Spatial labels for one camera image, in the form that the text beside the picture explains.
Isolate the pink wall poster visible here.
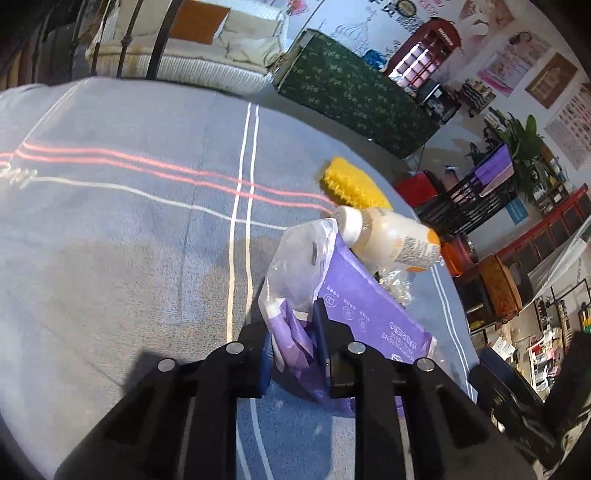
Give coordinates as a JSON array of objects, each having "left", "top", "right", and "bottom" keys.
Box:
[{"left": 478, "top": 32, "right": 550, "bottom": 95}]

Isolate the black trash bin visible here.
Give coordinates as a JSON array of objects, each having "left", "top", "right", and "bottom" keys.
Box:
[{"left": 468, "top": 348, "right": 555, "bottom": 467}]

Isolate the wooden box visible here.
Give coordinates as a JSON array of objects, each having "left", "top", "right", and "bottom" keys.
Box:
[{"left": 478, "top": 254, "right": 525, "bottom": 319}]

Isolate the plastic bottle with orange label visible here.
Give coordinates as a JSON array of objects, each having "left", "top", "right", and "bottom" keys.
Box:
[{"left": 332, "top": 204, "right": 441, "bottom": 273}]

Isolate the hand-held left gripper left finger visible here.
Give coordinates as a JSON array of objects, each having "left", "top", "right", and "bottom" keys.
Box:
[{"left": 53, "top": 323, "right": 273, "bottom": 480}]

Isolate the white shelf rack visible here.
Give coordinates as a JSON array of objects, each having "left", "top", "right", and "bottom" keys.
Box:
[{"left": 526, "top": 277, "right": 591, "bottom": 398}]

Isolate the blue bag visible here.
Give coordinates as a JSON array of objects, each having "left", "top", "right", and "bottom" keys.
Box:
[{"left": 362, "top": 48, "right": 389, "bottom": 70}]

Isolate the orange bucket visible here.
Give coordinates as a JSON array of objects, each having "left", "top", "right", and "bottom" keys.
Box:
[{"left": 441, "top": 233, "right": 478, "bottom": 278}]

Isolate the cream cushion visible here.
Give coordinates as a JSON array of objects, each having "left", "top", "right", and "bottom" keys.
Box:
[{"left": 217, "top": 9, "right": 284, "bottom": 70}]

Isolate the green potted plant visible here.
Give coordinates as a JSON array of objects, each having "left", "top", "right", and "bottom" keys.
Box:
[{"left": 468, "top": 108, "right": 568, "bottom": 204}]

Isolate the purple towel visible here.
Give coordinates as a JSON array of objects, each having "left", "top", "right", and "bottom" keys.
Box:
[{"left": 475, "top": 143, "right": 515, "bottom": 197}]

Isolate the black metal rack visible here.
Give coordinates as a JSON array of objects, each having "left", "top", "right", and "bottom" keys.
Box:
[{"left": 416, "top": 171, "right": 520, "bottom": 236}]

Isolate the black display box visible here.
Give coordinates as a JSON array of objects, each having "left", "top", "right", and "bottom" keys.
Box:
[{"left": 418, "top": 80, "right": 462, "bottom": 125}]

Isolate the red box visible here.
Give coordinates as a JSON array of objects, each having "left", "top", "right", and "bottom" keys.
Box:
[{"left": 394, "top": 171, "right": 439, "bottom": 208}]

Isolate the red wooden cabinet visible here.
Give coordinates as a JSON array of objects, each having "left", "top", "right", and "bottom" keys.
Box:
[{"left": 496, "top": 185, "right": 591, "bottom": 278}]

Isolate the yellow sponge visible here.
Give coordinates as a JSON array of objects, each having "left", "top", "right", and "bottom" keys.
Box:
[{"left": 320, "top": 157, "right": 393, "bottom": 210}]

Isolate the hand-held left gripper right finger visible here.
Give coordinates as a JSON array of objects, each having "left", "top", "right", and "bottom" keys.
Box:
[{"left": 313, "top": 298, "right": 536, "bottom": 480}]

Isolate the crumpled clear plastic wrapper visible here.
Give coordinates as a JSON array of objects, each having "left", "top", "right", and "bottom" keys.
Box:
[{"left": 379, "top": 268, "right": 413, "bottom": 306}]

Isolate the grid wall poster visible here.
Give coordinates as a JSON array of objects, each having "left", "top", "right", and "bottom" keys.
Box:
[{"left": 545, "top": 85, "right": 591, "bottom": 169}]

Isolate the black metal railing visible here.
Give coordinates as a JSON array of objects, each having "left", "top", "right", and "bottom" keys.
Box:
[{"left": 0, "top": 0, "right": 185, "bottom": 88}]

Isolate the brown framed picture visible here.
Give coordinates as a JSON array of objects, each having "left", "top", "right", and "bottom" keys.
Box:
[{"left": 526, "top": 53, "right": 580, "bottom": 109}]

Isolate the white wicker sofa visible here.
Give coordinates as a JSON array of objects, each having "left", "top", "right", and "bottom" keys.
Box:
[{"left": 85, "top": 0, "right": 289, "bottom": 95}]

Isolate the purple tissue packet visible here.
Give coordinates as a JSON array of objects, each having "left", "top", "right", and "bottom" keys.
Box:
[{"left": 259, "top": 218, "right": 437, "bottom": 416}]

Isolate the red phone booth cabinet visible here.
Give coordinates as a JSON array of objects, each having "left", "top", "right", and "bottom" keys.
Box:
[{"left": 383, "top": 17, "right": 462, "bottom": 90}]

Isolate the orange cushion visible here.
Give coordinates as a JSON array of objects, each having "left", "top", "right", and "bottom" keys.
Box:
[{"left": 170, "top": 0, "right": 232, "bottom": 45}]

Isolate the green patterned counter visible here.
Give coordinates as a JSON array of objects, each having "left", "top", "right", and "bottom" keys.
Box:
[{"left": 272, "top": 28, "right": 441, "bottom": 158}]

